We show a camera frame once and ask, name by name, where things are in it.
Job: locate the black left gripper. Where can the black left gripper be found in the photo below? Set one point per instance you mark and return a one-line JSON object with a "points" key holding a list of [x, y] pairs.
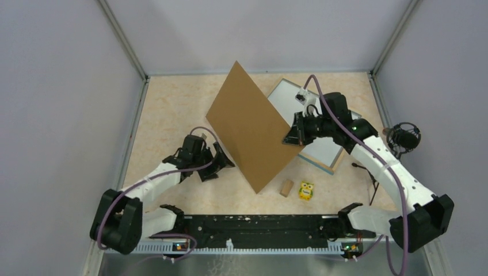
{"points": [[221, 160]]}

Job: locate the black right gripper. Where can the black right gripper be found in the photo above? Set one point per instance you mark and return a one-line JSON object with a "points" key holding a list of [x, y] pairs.
{"points": [[297, 133]]}

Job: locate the wooden picture frame blue edges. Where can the wooden picture frame blue edges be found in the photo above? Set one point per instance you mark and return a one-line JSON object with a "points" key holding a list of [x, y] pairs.
{"points": [[328, 160]]}

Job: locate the printed photo sheet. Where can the printed photo sheet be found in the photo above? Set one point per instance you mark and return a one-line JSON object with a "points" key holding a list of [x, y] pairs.
{"points": [[324, 148]]}

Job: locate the brown cardboard backing board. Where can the brown cardboard backing board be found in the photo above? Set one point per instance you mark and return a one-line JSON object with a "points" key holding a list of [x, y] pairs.
{"points": [[250, 129]]}

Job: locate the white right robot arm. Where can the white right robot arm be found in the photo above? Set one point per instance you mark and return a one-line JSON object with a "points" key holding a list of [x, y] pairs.
{"points": [[396, 194]]}

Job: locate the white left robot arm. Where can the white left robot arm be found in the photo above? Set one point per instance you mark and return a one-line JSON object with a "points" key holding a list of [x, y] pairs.
{"points": [[141, 194]]}

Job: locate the small wooden block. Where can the small wooden block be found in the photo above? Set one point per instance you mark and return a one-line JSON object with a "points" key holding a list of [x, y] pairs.
{"points": [[286, 188]]}

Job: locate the yellow owl toy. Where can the yellow owl toy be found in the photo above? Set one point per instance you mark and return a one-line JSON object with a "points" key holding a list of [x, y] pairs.
{"points": [[306, 190]]}

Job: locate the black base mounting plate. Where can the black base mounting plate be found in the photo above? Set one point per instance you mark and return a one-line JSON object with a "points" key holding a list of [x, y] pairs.
{"points": [[271, 231]]}

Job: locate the black microphone with orange tip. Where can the black microphone with orange tip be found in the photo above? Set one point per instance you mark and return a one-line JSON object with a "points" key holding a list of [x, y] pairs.
{"points": [[402, 138]]}

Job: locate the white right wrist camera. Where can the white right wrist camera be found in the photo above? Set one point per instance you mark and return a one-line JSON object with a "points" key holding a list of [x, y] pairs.
{"points": [[308, 100]]}

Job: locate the aluminium rail frame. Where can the aluminium rail frame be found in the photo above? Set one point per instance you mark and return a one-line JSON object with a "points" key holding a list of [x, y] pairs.
{"points": [[347, 249]]}

